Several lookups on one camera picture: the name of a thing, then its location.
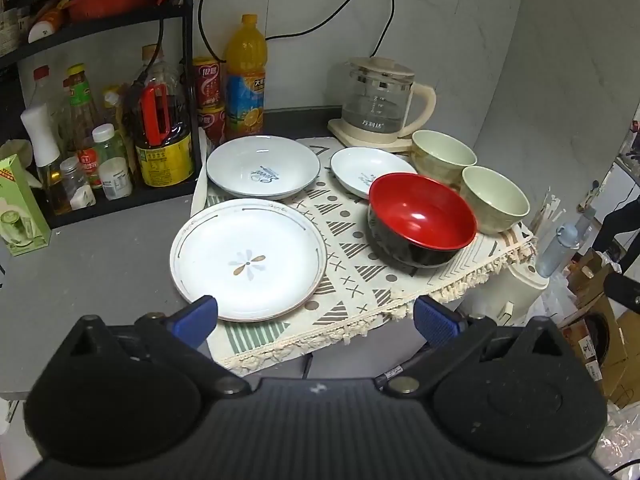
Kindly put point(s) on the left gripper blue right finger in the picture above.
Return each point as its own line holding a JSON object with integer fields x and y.
{"x": 436, "y": 323}

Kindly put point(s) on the white cap spray bottle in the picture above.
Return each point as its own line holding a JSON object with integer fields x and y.
{"x": 48, "y": 157}

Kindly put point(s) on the large soy sauce jug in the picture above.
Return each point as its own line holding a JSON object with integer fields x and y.
{"x": 156, "y": 116}

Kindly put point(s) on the pale green bowl back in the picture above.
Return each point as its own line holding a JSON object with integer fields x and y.
{"x": 440, "y": 157}

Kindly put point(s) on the black metal shelf rack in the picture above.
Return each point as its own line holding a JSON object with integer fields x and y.
{"x": 111, "y": 49}

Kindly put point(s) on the glass kettle cream handle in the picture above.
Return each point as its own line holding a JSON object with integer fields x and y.
{"x": 385, "y": 98}

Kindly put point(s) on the patterned fringed table cloth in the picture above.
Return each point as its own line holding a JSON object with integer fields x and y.
{"x": 363, "y": 288}

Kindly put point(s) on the red and black bowl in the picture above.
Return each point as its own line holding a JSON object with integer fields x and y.
{"x": 418, "y": 221}

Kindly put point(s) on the cream appliance on floor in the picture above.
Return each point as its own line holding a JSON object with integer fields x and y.
{"x": 507, "y": 296}

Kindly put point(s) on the lower red drink can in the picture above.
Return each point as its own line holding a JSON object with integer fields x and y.
{"x": 212, "y": 120}

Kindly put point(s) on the pale green bowl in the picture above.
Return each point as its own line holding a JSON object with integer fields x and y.
{"x": 440, "y": 157}
{"x": 496, "y": 202}

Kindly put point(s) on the small white label jar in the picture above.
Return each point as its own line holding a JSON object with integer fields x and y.
{"x": 113, "y": 166}

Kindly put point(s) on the upper red drink can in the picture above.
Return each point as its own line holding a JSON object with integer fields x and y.
{"x": 208, "y": 80}

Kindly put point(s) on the large floral white plate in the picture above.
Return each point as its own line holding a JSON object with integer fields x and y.
{"x": 258, "y": 259}

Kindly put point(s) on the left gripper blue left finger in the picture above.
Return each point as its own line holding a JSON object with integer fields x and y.
{"x": 194, "y": 323}

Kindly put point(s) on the white Sweet print plate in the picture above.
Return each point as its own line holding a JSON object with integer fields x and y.
{"x": 269, "y": 167}

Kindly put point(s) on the pale green bowl front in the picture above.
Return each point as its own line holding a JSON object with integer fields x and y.
{"x": 496, "y": 202}

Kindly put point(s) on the cardboard box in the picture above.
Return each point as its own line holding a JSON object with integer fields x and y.
{"x": 604, "y": 329}

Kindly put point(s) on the small glass spice shaker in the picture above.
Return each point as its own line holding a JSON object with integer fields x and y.
{"x": 76, "y": 185}

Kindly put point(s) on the red basket on shelf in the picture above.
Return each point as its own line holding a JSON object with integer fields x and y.
{"x": 79, "y": 11}

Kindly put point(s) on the green carton box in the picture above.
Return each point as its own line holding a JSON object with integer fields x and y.
{"x": 23, "y": 226}

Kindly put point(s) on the green label sauce bottle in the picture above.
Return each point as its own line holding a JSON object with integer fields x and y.
{"x": 85, "y": 118}

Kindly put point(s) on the small white Bakery plate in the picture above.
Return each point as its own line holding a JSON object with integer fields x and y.
{"x": 357, "y": 168}

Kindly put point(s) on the cream kettle base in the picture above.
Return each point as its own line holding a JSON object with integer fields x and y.
{"x": 353, "y": 137}

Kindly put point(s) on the orange juice bottle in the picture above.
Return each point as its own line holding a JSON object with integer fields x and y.
{"x": 246, "y": 58}

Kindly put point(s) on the red drink can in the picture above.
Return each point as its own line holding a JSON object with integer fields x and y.
{"x": 208, "y": 80}
{"x": 212, "y": 120}

